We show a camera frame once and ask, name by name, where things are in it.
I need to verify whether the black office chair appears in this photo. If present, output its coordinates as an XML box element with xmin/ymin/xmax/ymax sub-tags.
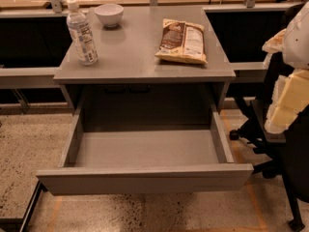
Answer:
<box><xmin>230</xmin><ymin>2</ymin><xmax>309</xmax><ymax>232</ymax></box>

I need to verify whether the open grey top drawer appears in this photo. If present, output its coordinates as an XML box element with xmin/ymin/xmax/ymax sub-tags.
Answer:
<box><xmin>36</xmin><ymin>90</ymin><xmax>255</xmax><ymax>196</ymax></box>

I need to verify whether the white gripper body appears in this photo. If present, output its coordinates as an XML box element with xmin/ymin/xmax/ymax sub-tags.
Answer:
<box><xmin>263</xmin><ymin>52</ymin><xmax>292</xmax><ymax>103</ymax></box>

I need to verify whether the clear plastic water bottle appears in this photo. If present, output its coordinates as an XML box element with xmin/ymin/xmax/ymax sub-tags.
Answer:
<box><xmin>67</xmin><ymin>0</ymin><xmax>98</xmax><ymax>66</ymax></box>

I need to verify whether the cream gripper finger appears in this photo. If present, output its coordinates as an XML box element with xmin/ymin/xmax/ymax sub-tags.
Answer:
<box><xmin>265</xmin><ymin>69</ymin><xmax>309</xmax><ymax>134</ymax></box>
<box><xmin>262</xmin><ymin>29</ymin><xmax>286</xmax><ymax>53</ymax></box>

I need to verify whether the white ceramic bowl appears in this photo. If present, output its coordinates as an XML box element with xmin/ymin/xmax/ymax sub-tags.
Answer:
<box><xmin>95</xmin><ymin>4</ymin><xmax>124</xmax><ymax>27</ymax></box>

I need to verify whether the brown and yellow snack bag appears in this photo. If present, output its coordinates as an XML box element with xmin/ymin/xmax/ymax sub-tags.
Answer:
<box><xmin>155</xmin><ymin>18</ymin><xmax>207</xmax><ymax>64</ymax></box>

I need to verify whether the grey drawer cabinet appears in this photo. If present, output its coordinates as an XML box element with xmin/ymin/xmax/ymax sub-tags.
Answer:
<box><xmin>53</xmin><ymin>5</ymin><xmax>237</xmax><ymax>128</ymax></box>

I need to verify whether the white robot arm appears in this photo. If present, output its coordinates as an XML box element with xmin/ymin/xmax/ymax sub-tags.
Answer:
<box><xmin>262</xmin><ymin>2</ymin><xmax>309</xmax><ymax>134</ymax></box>

